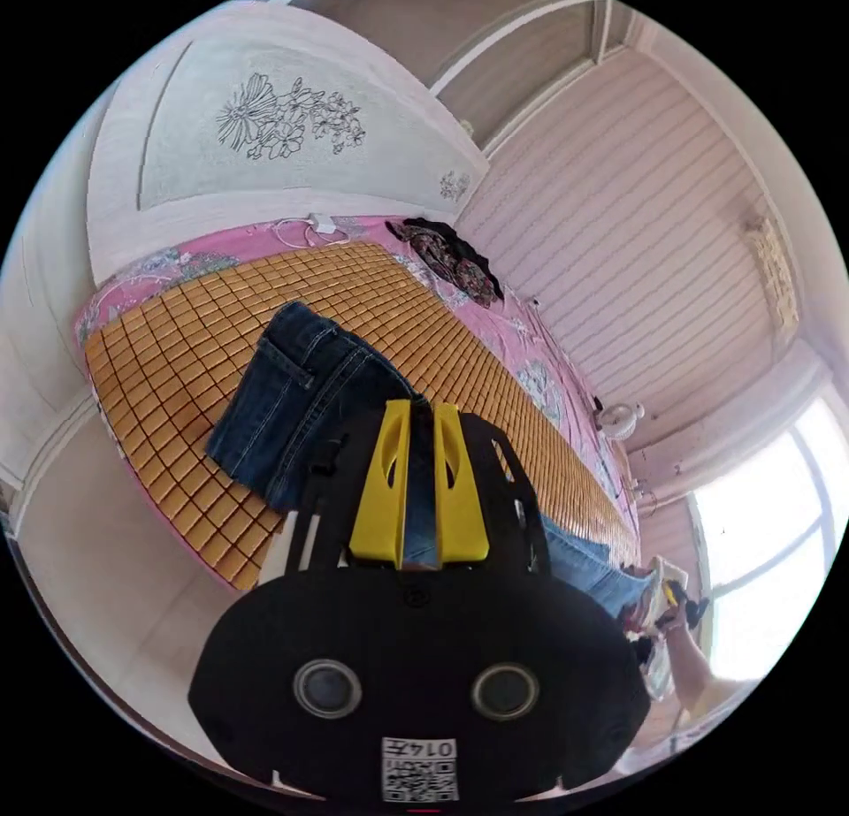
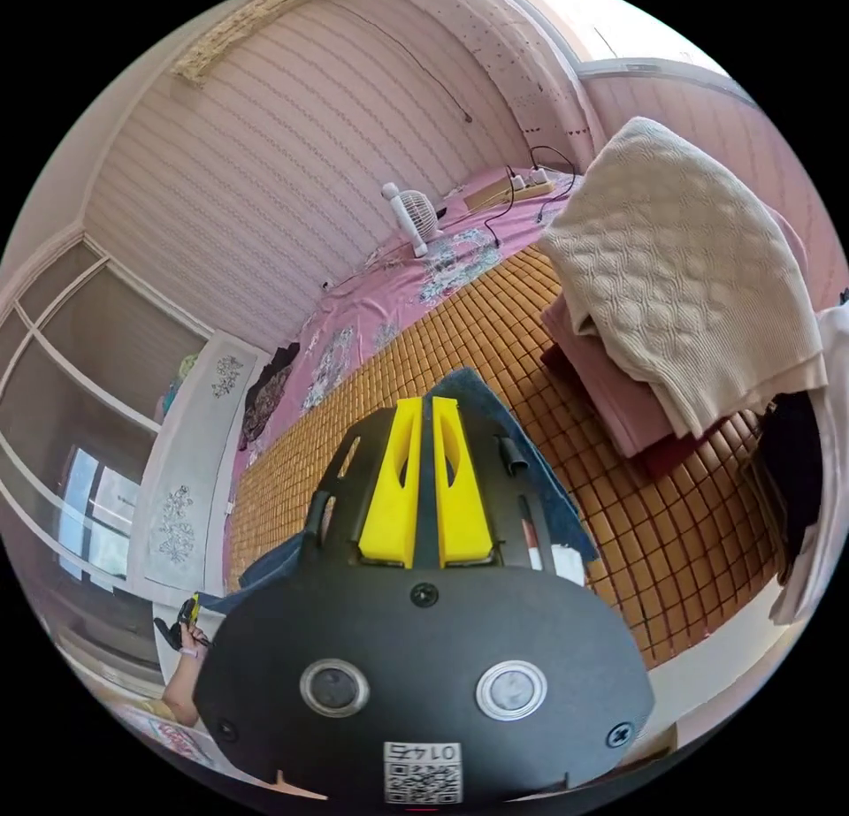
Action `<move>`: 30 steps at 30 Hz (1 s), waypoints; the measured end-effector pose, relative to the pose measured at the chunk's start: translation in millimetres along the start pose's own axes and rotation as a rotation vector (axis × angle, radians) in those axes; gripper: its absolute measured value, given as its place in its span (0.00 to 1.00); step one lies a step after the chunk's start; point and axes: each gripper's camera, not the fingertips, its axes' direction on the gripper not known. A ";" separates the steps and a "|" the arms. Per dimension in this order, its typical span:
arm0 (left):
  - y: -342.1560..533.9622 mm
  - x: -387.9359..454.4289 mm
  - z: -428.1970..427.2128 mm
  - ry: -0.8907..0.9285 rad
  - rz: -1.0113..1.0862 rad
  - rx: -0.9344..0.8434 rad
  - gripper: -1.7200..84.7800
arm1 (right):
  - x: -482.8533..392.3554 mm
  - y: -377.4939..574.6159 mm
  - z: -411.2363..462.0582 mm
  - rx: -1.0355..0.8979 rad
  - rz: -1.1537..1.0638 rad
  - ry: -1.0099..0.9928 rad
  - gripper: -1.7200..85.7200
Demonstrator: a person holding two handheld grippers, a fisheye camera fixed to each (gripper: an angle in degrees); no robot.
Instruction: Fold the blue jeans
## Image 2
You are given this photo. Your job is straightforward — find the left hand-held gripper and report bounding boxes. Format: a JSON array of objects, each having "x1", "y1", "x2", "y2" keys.
[{"x1": 153, "y1": 594, "x2": 202, "y2": 650}]

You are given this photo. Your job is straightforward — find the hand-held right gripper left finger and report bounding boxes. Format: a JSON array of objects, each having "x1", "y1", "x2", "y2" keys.
[{"x1": 357, "y1": 397, "x2": 424, "y2": 569}]

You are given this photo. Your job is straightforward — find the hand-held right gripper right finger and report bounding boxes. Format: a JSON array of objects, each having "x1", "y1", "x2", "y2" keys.
[{"x1": 432, "y1": 396, "x2": 496, "y2": 569}]

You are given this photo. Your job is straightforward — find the blue jeans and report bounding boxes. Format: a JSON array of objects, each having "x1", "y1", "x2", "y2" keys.
[{"x1": 225, "y1": 367, "x2": 601, "y2": 615}]

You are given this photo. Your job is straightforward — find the person's left forearm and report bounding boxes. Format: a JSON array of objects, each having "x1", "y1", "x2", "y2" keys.
[{"x1": 161, "y1": 653, "x2": 204, "y2": 728}]

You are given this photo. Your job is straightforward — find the person's left hand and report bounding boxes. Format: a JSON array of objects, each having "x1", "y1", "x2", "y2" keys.
[{"x1": 177, "y1": 623, "x2": 215, "y2": 660}]

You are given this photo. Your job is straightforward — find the white cupboard with floral print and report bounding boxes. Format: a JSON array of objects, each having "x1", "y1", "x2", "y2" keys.
[{"x1": 126, "y1": 335, "x2": 260, "y2": 591}]

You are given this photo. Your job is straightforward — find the bed with woven mat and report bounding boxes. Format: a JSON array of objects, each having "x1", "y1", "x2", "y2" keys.
[{"x1": 222, "y1": 165, "x2": 797, "y2": 671}]

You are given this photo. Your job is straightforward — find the dark patterned garment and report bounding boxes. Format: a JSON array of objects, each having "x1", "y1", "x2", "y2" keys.
[{"x1": 238, "y1": 341, "x2": 301, "y2": 453}]

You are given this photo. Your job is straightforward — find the white table fan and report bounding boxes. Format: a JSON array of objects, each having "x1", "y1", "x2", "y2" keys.
[{"x1": 381, "y1": 181, "x2": 446, "y2": 258}]

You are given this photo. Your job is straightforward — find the pile of clothes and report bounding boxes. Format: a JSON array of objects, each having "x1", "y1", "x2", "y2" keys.
[{"x1": 535, "y1": 116, "x2": 830, "y2": 479}]

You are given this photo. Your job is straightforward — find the black garment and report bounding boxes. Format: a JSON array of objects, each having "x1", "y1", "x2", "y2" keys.
[{"x1": 755, "y1": 391, "x2": 825, "y2": 565}]

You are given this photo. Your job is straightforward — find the window with white frame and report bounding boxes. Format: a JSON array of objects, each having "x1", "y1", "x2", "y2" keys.
[{"x1": 0, "y1": 239, "x2": 213, "y2": 591}]

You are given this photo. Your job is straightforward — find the black cable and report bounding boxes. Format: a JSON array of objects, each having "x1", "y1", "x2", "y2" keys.
[{"x1": 482, "y1": 144, "x2": 578, "y2": 247}]

